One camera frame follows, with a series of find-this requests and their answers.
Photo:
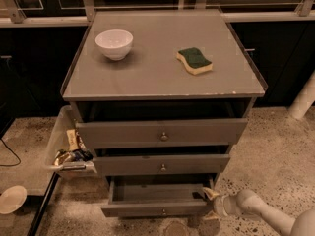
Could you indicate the white pipe post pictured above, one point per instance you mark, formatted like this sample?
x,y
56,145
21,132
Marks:
x,y
304,100

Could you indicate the metal railing frame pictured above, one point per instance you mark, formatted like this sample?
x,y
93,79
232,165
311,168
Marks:
x,y
70,13

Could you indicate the white ceramic bowl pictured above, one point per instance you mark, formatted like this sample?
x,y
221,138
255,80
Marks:
x,y
114,44

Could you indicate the grey drawer cabinet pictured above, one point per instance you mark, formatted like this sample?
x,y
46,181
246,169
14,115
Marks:
x,y
151,84

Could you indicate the green yellow sponge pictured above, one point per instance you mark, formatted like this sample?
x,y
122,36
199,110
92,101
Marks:
x,y
194,61

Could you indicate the snack packets in bin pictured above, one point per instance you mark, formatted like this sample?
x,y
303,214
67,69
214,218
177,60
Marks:
x,y
77,150

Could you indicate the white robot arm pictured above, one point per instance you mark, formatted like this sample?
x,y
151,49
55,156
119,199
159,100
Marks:
x,y
247,204

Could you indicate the grey drawer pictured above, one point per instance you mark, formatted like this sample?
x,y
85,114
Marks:
x,y
158,195
162,133
164,164

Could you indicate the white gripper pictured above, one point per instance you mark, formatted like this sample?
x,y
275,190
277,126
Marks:
x,y
219,205

